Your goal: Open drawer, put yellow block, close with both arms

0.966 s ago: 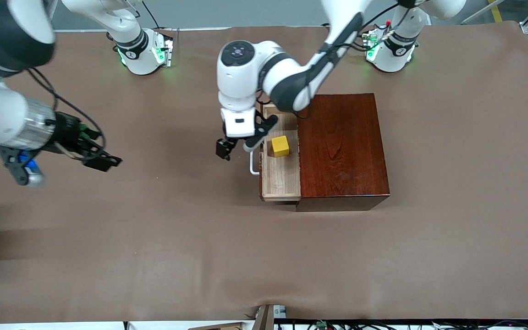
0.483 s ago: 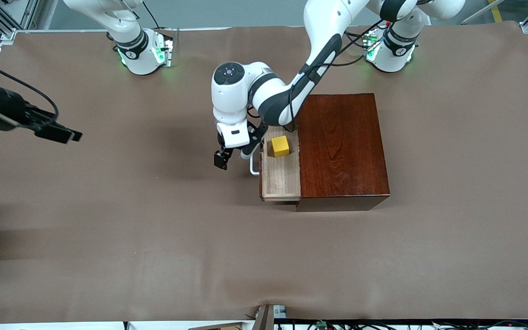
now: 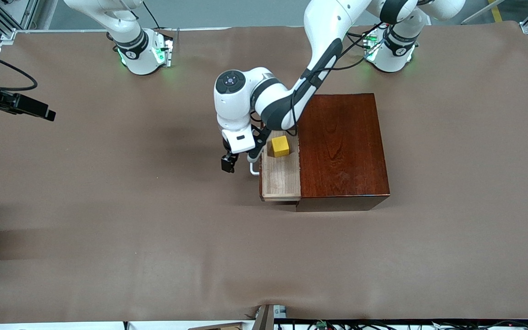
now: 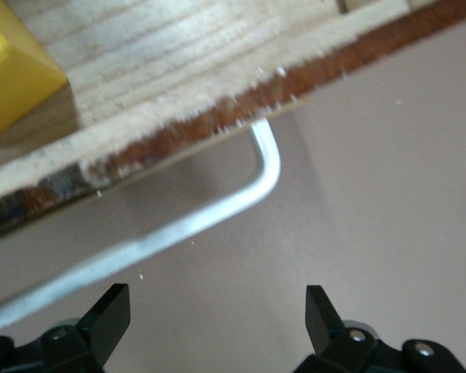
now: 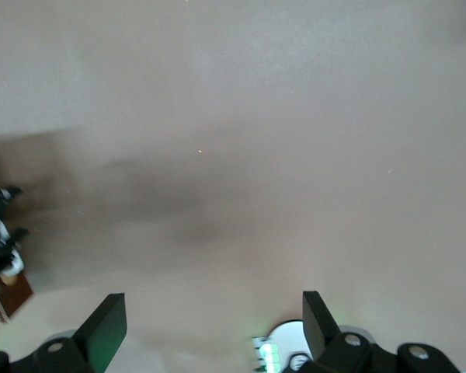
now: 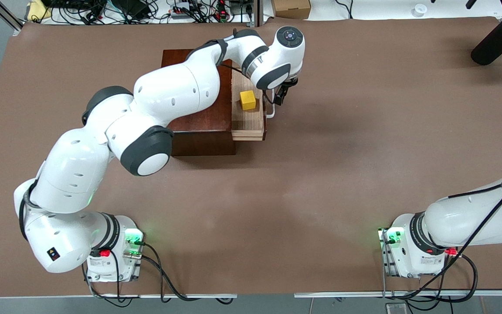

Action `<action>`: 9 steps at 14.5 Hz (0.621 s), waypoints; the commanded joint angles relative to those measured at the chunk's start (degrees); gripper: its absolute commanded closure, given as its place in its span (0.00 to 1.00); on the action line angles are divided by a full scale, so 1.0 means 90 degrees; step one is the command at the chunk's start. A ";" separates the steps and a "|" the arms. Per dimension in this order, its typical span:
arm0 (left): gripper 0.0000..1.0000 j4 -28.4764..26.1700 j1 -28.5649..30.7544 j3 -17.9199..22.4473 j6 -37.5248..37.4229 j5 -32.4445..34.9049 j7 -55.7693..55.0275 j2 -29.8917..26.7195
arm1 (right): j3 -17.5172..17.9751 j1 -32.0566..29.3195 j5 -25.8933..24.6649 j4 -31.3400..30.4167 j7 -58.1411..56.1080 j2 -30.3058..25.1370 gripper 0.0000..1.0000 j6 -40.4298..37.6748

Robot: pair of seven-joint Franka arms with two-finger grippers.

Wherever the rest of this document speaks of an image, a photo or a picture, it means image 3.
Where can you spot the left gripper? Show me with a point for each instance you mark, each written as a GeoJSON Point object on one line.
{"type": "Point", "coordinates": [228, 162]}

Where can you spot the yellow block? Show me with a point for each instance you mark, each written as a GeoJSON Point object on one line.
{"type": "Point", "coordinates": [280, 146]}

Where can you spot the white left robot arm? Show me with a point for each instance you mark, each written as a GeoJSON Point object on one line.
{"type": "Point", "coordinates": [273, 98]}

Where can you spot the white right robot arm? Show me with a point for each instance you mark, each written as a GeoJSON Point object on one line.
{"type": "Point", "coordinates": [138, 59]}

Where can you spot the brown table cover sheet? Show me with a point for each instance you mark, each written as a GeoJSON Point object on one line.
{"type": "Point", "coordinates": [200, 252]}

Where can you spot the dark brown wooden cabinet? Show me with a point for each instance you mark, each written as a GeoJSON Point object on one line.
{"type": "Point", "coordinates": [342, 151]}

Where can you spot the base connector box green light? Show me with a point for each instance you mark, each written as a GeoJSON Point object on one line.
{"type": "Point", "coordinates": [164, 48]}
{"type": "Point", "coordinates": [371, 48]}

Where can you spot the white numbered tag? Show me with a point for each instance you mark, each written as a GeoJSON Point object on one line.
{"type": "Point", "coordinates": [280, 311]}

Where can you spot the green connector plug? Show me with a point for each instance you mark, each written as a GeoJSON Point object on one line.
{"type": "Point", "coordinates": [321, 324]}

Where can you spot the yellow floor tape strip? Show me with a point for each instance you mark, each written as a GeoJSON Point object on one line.
{"type": "Point", "coordinates": [495, 11]}

